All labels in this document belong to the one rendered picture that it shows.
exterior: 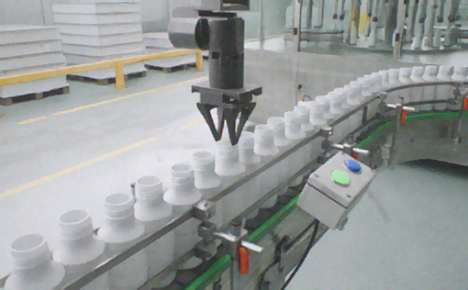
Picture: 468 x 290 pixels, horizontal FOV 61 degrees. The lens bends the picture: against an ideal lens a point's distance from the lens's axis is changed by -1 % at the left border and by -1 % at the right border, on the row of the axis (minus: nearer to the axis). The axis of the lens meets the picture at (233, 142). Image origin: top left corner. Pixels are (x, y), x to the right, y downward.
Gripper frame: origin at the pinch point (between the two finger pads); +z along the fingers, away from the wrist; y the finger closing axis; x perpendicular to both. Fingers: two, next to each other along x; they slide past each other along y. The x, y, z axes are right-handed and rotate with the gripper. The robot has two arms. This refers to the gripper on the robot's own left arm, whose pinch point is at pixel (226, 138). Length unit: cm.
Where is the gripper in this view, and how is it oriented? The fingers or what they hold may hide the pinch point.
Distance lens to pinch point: 68.5
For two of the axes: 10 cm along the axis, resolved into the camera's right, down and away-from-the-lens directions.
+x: 5.8, -2.8, 7.7
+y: 8.2, 2.0, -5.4
